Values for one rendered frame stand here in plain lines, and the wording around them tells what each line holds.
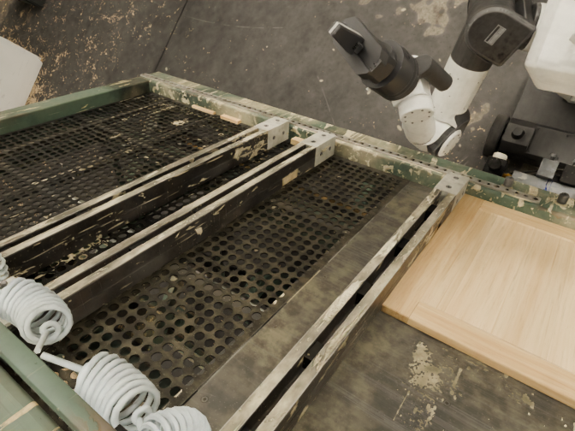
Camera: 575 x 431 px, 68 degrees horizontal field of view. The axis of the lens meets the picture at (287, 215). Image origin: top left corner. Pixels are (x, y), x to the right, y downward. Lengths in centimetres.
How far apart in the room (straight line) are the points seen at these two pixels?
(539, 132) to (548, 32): 117
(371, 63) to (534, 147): 145
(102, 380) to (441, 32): 233
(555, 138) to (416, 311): 137
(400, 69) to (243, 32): 236
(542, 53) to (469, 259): 45
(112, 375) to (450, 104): 88
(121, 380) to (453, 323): 62
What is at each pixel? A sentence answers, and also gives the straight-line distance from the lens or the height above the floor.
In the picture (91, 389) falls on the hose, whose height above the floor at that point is 188.
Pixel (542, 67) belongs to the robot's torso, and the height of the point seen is 132.
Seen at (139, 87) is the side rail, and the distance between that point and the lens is 202.
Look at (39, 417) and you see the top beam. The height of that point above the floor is 184.
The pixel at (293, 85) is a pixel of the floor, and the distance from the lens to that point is 272.
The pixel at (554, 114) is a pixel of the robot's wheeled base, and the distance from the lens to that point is 218.
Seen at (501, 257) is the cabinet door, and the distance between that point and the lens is 113.
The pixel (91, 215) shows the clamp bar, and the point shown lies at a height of 156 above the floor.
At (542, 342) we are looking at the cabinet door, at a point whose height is 127.
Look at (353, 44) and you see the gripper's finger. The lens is 75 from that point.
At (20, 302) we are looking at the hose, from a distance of 68.
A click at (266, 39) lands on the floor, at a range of 296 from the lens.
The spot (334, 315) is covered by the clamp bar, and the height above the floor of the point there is 149.
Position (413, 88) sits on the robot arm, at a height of 146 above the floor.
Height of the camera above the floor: 222
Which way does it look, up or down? 63 degrees down
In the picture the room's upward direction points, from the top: 74 degrees counter-clockwise
